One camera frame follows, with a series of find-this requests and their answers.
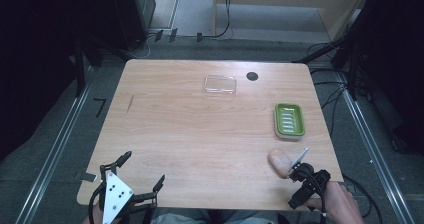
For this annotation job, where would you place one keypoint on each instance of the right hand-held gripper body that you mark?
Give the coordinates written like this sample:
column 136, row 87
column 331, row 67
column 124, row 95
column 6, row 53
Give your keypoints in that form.
column 310, row 184

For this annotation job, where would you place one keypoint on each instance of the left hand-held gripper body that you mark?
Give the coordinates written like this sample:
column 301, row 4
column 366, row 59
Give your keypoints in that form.
column 115, row 197

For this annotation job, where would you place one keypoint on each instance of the beige soap bar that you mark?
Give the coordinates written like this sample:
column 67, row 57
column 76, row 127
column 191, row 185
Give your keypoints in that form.
column 279, row 163

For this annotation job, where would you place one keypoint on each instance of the person's left hand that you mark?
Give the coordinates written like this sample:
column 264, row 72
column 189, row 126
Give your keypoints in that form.
column 96, row 216

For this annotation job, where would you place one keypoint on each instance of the person's right hand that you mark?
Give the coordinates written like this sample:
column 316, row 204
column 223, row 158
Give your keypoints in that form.
column 338, row 204

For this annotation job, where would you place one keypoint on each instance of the green soap dish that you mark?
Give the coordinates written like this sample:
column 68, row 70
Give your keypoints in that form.
column 289, row 121

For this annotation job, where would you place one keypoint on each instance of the black metal stand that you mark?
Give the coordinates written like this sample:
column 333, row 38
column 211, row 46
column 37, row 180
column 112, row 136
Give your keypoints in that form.
column 79, row 67
column 336, row 47

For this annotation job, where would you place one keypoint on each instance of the black round table grommet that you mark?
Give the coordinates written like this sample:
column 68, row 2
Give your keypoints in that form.
column 252, row 76

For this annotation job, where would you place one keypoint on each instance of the clear plastic container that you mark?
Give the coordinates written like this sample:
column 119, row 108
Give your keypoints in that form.
column 220, row 84

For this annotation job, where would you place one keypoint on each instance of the black cabinet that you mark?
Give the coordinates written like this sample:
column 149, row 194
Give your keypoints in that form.
column 133, row 14

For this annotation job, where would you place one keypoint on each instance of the metal floor rail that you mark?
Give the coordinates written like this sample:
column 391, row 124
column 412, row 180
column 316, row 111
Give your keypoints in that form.
column 55, row 149
column 375, row 150

